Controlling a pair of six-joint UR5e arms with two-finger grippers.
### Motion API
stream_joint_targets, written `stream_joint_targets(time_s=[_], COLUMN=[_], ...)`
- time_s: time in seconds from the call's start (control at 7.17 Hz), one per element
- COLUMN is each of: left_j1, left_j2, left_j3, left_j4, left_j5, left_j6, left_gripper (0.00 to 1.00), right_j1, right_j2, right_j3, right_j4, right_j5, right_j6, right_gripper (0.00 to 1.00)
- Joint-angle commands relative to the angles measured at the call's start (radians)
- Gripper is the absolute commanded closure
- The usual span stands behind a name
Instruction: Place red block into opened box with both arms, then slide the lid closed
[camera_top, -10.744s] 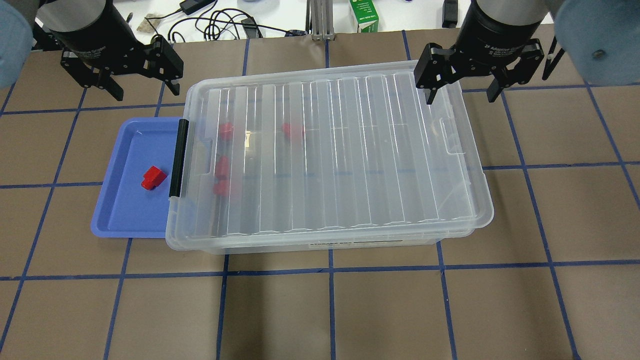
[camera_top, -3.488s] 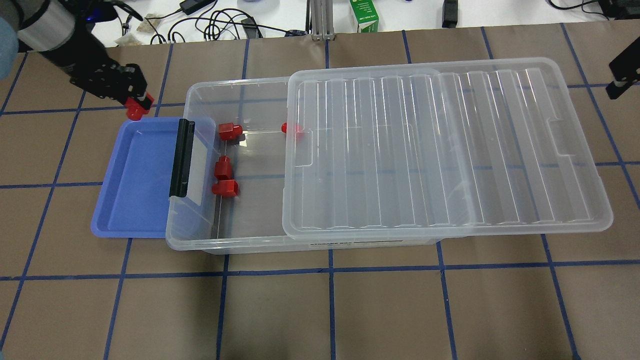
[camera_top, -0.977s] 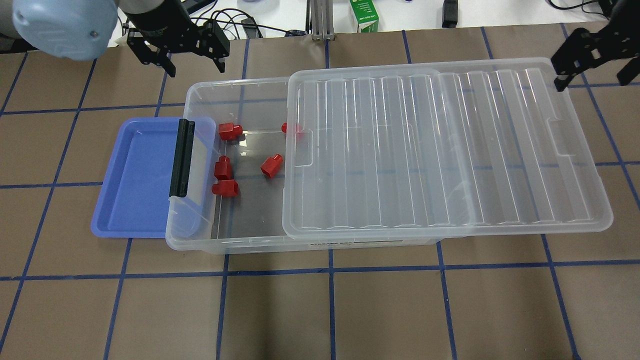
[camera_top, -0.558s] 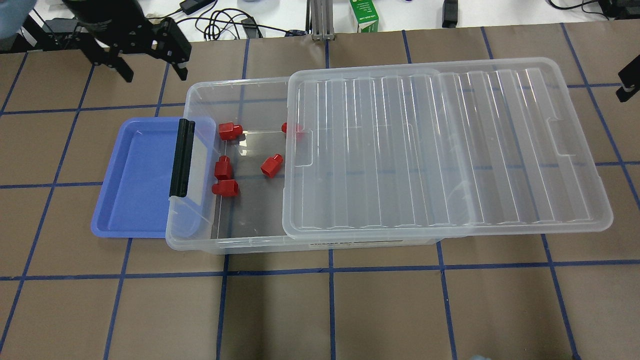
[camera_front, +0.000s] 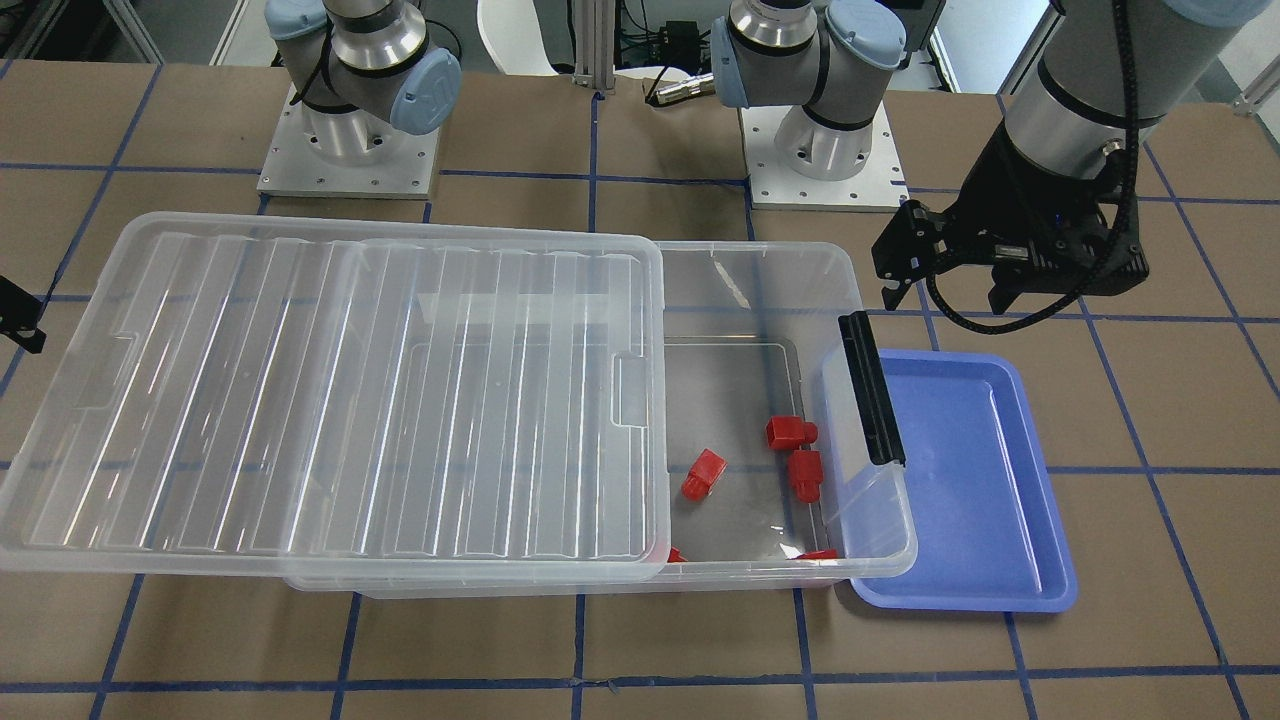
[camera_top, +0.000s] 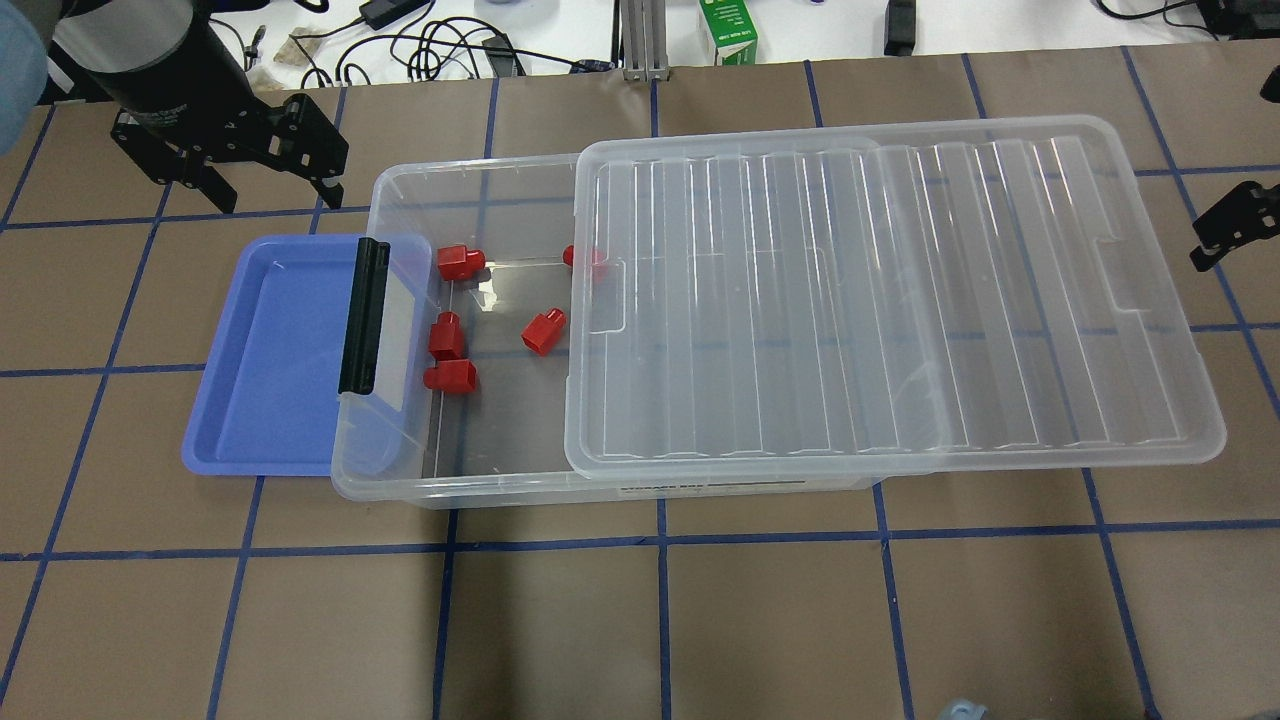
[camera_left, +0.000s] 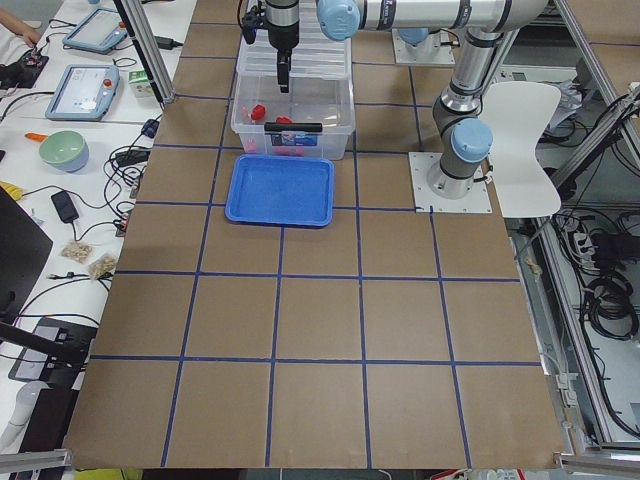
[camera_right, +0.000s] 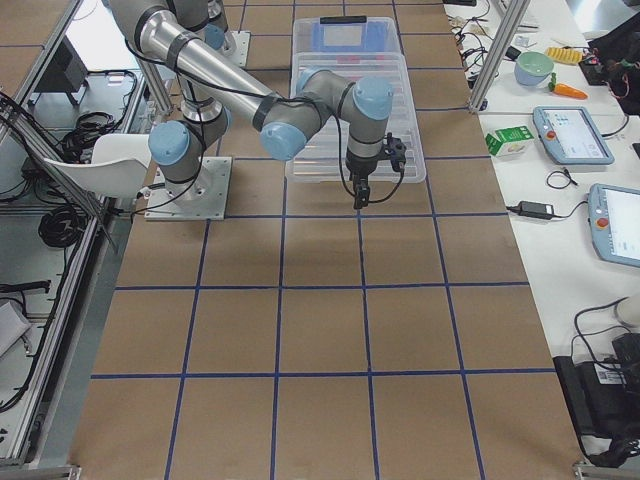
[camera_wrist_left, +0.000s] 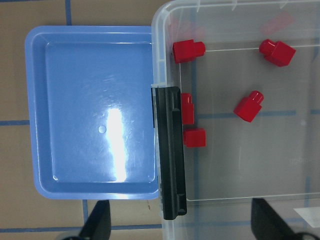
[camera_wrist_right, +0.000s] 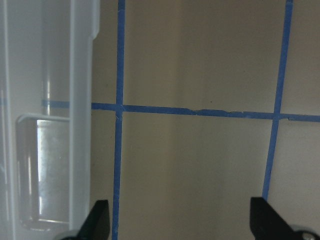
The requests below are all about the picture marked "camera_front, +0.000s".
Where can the clear plastic storage box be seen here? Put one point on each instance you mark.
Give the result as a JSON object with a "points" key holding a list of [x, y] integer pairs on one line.
{"points": [[748, 326]]}

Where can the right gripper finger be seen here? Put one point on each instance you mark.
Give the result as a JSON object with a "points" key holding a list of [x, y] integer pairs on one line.
{"points": [[20, 312]]}

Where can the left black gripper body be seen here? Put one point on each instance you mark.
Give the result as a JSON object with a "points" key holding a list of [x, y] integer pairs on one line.
{"points": [[1003, 186]]}

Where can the blue plastic tray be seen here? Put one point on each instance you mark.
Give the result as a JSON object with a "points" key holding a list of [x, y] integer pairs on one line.
{"points": [[969, 521]]}

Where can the white chair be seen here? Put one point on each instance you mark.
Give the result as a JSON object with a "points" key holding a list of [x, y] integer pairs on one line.
{"points": [[511, 35]]}

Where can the aluminium frame post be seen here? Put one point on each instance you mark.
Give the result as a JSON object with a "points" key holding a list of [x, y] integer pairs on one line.
{"points": [[594, 42]]}

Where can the clear plastic box lid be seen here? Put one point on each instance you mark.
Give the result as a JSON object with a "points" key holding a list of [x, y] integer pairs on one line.
{"points": [[351, 402]]}

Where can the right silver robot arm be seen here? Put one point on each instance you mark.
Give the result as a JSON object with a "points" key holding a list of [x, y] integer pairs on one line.
{"points": [[89, 145]]}

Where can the black box latch handle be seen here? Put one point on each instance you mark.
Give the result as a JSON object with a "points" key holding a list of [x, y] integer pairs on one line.
{"points": [[879, 426]]}

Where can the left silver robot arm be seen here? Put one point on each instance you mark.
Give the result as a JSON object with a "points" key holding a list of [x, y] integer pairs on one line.
{"points": [[1104, 78]]}

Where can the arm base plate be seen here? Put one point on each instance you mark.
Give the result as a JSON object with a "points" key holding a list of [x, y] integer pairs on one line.
{"points": [[345, 156], [795, 164]]}

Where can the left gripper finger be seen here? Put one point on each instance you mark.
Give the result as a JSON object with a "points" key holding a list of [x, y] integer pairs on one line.
{"points": [[1010, 281], [894, 290]]}

